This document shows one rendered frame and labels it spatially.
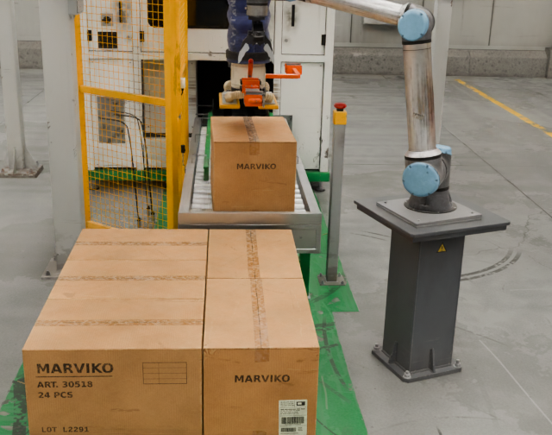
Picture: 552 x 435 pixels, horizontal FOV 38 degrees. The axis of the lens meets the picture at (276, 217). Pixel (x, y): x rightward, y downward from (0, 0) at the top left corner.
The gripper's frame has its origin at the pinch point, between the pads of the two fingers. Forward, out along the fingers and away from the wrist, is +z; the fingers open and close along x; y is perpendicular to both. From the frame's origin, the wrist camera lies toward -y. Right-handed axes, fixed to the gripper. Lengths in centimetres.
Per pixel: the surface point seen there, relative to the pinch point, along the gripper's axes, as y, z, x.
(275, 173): 28, 56, -12
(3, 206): 216, 135, 172
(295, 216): 21, 76, -21
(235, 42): 51, -4, 8
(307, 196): 54, 76, -31
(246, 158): 27, 48, 3
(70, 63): 92, 14, 96
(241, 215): 21, 75, 5
